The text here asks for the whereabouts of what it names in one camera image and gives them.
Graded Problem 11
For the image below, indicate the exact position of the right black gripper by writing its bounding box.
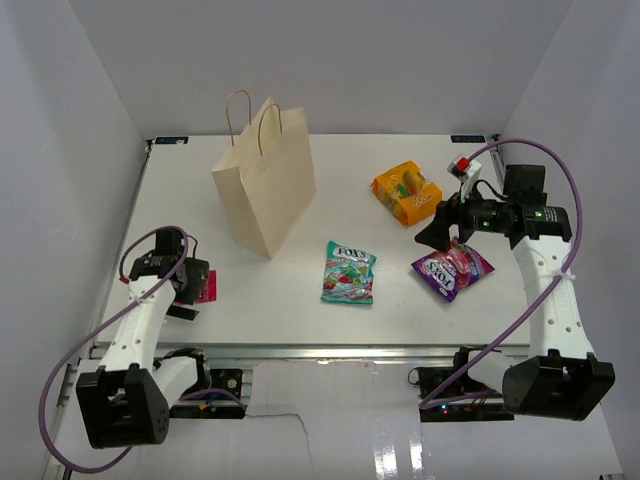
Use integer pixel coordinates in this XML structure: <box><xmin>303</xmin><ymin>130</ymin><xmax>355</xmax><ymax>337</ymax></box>
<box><xmin>416</xmin><ymin>179</ymin><xmax>513</xmax><ymax>254</ymax></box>

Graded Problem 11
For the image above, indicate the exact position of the green Fox's candy bag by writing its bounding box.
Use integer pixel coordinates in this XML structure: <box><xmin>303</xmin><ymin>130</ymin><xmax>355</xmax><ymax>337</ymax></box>
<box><xmin>321</xmin><ymin>241</ymin><xmax>377</xmax><ymax>305</ymax></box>

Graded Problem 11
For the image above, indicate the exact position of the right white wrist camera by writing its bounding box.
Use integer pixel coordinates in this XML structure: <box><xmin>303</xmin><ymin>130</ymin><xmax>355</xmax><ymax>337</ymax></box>
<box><xmin>447</xmin><ymin>156</ymin><xmax>482</xmax><ymax>201</ymax></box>

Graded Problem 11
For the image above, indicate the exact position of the red snack packet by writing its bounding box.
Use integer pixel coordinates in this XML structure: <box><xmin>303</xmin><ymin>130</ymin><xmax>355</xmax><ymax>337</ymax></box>
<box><xmin>197</xmin><ymin>270</ymin><xmax>217</xmax><ymax>303</ymax></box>

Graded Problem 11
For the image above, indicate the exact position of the blue table label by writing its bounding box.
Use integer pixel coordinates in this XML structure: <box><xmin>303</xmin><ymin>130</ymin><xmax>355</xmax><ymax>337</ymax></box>
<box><xmin>154</xmin><ymin>136</ymin><xmax>189</xmax><ymax>145</ymax></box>
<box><xmin>450</xmin><ymin>134</ymin><xmax>486</xmax><ymax>144</ymax></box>

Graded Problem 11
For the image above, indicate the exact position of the orange snack pack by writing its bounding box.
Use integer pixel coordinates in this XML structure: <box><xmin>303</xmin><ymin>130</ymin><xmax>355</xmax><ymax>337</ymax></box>
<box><xmin>371</xmin><ymin>161</ymin><xmax>443</xmax><ymax>227</ymax></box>

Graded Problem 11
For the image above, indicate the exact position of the right blue table label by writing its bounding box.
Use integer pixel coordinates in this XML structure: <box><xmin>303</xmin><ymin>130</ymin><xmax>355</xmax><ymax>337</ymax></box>
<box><xmin>450</xmin><ymin>134</ymin><xmax>486</xmax><ymax>144</ymax></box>

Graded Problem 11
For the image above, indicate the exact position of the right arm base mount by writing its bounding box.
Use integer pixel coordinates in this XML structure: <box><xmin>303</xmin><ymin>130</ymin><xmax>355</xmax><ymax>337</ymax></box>
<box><xmin>407</xmin><ymin>367</ymin><xmax>515</xmax><ymax>423</ymax></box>

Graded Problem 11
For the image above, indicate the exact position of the beige paper bag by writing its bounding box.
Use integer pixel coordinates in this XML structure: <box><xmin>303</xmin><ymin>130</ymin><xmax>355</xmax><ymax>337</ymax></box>
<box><xmin>212</xmin><ymin>98</ymin><xmax>316</xmax><ymax>259</ymax></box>

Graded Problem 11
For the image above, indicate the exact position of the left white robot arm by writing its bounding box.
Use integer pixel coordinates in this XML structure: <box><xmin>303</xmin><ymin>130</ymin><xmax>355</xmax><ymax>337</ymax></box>
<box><xmin>76</xmin><ymin>226</ymin><xmax>212</xmax><ymax>449</ymax></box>

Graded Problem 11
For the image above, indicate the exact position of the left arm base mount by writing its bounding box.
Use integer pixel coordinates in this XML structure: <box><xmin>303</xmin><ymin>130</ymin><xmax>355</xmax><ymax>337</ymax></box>
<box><xmin>170</xmin><ymin>368</ymin><xmax>252</xmax><ymax>420</ymax></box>

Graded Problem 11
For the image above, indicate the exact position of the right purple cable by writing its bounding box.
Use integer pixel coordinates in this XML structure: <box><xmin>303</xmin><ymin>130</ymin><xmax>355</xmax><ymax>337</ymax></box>
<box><xmin>418</xmin><ymin>138</ymin><xmax>585</xmax><ymax>411</ymax></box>

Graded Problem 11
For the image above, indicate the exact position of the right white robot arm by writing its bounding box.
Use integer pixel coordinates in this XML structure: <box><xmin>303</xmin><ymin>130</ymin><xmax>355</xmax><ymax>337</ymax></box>
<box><xmin>415</xmin><ymin>165</ymin><xmax>615</xmax><ymax>421</ymax></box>

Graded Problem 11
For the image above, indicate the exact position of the aluminium front rail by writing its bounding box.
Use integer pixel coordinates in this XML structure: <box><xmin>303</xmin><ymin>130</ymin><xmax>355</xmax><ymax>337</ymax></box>
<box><xmin>89</xmin><ymin>342</ymin><xmax>531</xmax><ymax>362</ymax></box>

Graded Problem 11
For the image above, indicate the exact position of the left blue table label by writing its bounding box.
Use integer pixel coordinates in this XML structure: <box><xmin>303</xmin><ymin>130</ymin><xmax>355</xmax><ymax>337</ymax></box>
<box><xmin>154</xmin><ymin>136</ymin><xmax>189</xmax><ymax>145</ymax></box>

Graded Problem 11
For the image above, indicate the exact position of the purple Fox's candy bag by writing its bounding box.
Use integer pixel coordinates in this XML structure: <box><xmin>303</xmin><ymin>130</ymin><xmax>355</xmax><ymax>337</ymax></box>
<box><xmin>411</xmin><ymin>237</ymin><xmax>494</xmax><ymax>303</ymax></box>

